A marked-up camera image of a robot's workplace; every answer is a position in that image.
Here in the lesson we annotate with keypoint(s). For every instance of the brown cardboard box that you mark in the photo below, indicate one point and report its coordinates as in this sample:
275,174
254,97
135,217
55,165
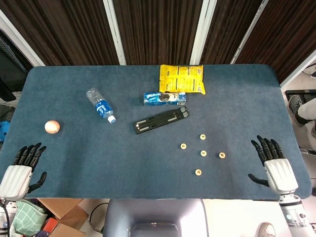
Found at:
66,214

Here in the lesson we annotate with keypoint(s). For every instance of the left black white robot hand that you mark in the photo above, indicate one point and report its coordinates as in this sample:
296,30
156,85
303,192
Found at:
14,180

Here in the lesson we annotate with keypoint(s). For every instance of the blue felt table cloth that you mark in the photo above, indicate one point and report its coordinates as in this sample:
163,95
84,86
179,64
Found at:
123,163

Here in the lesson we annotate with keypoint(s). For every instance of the white sneaker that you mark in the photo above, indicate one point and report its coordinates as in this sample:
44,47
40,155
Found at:
266,229

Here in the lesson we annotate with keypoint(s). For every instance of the black folding stand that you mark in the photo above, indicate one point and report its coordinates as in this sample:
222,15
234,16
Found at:
160,119

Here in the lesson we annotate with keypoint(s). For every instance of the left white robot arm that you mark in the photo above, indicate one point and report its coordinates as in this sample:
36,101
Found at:
3,212

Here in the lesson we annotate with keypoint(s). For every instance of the blue plastic object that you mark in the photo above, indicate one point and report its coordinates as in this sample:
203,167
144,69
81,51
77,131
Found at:
3,132

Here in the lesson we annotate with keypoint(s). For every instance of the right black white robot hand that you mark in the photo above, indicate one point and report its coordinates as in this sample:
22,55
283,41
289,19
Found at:
281,174

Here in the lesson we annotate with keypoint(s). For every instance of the black flat stand base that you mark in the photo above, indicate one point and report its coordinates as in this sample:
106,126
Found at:
300,92

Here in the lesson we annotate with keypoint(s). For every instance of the grey sneaker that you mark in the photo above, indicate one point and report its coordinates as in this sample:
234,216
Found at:
295,108

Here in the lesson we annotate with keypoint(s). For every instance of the clear bottle with blue label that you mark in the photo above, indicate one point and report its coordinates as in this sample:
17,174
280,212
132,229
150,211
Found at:
101,106

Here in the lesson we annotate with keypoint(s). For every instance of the person's leg in light trousers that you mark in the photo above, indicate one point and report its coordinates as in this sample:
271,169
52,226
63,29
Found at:
308,108

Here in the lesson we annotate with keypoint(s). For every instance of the round wooden ball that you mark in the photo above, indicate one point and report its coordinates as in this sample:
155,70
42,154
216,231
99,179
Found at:
52,127

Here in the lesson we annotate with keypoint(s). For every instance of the red box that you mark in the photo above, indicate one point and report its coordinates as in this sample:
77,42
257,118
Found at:
50,225

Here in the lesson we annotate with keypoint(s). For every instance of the green checked cloth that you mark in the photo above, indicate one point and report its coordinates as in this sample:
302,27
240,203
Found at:
27,217

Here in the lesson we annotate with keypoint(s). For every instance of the yellow snack bag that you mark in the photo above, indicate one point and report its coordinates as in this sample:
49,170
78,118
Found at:
182,79

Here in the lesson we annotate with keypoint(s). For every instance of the black chair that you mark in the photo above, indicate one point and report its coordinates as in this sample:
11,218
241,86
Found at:
6,90

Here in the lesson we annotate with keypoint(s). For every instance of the blue cookie box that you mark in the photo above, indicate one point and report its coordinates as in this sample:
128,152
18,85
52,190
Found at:
164,98

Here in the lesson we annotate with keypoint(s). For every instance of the white partition frame post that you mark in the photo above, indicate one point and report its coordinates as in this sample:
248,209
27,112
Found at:
249,32
298,67
202,32
21,40
114,32

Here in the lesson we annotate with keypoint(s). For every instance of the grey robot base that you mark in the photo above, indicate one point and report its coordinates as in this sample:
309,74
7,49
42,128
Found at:
155,217

